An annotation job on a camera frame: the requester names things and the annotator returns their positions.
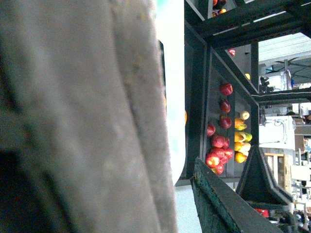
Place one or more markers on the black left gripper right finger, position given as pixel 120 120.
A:
pixel 257 185

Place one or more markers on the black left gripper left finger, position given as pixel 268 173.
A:
pixel 220 209

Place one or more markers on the brown basket handle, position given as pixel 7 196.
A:
pixel 86 78

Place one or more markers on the yellow green mango pile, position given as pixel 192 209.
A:
pixel 242 139

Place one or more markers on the red apple pile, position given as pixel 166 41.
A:
pixel 219 153

